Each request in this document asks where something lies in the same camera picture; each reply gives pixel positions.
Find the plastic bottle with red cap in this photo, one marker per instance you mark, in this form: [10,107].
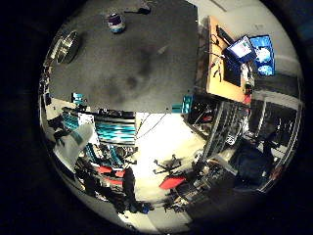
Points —
[116,23]

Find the teal striped drawer cabinet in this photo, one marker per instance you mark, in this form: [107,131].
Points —
[114,130]

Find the red office chair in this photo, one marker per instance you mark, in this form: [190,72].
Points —
[172,182]
[109,172]

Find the person in black clothes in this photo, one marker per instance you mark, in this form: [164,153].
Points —
[129,190]

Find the black star chair base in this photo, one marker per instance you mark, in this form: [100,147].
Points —
[167,164]

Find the shiny metal bowl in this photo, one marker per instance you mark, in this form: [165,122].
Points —
[67,47]

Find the small teal box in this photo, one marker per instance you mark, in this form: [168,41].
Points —
[184,104]

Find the black object on table edge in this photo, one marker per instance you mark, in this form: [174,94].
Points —
[140,9]

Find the metal shelving rack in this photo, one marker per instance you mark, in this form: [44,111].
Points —
[228,124]

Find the wooden desk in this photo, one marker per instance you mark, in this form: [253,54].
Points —
[217,81]

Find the black pliers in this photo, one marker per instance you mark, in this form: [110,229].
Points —
[217,69]

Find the open laptop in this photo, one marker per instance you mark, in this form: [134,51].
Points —
[240,52]

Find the monitor with blue screen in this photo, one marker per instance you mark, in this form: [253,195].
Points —
[264,55]

